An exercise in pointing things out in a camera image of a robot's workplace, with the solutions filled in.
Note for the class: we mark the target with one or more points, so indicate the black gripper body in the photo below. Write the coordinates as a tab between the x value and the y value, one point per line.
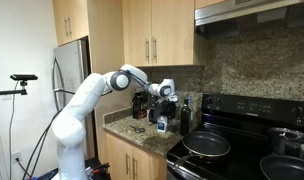
164	107

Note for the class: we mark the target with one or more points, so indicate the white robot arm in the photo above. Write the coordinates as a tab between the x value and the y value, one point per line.
68	127

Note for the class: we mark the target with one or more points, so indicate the white salt container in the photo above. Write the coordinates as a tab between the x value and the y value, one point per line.
162	122

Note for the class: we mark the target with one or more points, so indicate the scissors on counter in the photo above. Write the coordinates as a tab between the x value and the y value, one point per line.
137	129

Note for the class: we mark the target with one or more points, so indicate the black air fryer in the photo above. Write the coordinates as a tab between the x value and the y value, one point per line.
151	103

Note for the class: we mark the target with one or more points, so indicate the dark green glass bottle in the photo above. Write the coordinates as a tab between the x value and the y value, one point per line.
185	118

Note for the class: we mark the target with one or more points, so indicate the black coffee maker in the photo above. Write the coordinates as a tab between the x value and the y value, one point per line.
139	105

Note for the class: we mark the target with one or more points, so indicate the lower wooden cabinet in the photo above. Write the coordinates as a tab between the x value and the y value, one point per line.
129	160

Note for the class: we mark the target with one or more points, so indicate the wooden cabinet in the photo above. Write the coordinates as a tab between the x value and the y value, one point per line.
71	20
129	160
159	33

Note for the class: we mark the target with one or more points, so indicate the black electric stove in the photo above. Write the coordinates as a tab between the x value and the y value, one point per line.
244	122

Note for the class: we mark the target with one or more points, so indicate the stainless steel refrigerator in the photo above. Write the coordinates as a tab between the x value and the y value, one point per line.
71	65

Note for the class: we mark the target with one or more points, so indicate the stainless range hood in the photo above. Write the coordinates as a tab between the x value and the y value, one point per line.
234	17

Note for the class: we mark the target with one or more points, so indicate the black pot with lid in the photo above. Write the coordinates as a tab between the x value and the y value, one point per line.
285	141

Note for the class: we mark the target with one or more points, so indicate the large black skillet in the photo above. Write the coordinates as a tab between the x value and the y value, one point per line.
281	167

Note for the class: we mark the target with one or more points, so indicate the upper left wooden cabinet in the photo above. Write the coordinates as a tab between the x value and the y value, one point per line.
71	20

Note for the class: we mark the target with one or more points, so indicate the black frying pan with handle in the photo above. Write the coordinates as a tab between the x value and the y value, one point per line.
204	145

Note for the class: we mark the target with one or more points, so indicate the silver cabinet handle right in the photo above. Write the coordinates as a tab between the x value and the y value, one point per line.
134	168

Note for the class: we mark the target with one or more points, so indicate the silver cabinet handle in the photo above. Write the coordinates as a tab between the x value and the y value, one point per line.
134	168
127	164

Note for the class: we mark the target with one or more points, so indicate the silver cabinet handle left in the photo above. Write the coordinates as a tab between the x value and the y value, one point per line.
127	164

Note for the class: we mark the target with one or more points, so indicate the black camera on stand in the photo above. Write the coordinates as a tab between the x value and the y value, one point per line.
22	79

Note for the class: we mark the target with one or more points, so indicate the white wall outlet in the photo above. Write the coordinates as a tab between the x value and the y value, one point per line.
16	157

